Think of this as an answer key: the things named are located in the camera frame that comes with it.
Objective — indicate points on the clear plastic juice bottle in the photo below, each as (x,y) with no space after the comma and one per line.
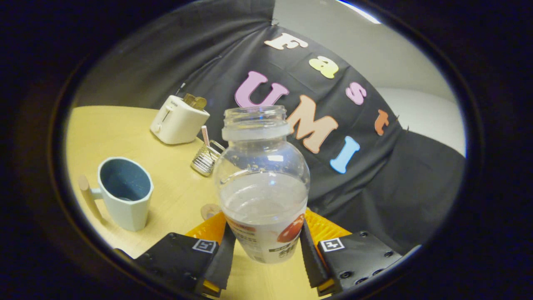
(262,196)

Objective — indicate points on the brown toast slice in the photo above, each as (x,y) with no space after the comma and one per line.
(195,102)

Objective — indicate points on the light blue cup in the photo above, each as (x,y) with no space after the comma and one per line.
(125,208)

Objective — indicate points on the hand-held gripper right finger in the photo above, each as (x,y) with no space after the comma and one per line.
(310,262)

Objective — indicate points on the white toaster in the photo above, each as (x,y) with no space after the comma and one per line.
(179,123)

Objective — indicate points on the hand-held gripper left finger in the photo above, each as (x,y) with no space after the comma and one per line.
(222,262)

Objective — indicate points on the round brown coaster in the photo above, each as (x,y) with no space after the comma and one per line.
(208,211)

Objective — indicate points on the wooden table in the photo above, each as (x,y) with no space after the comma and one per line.
(175,187)

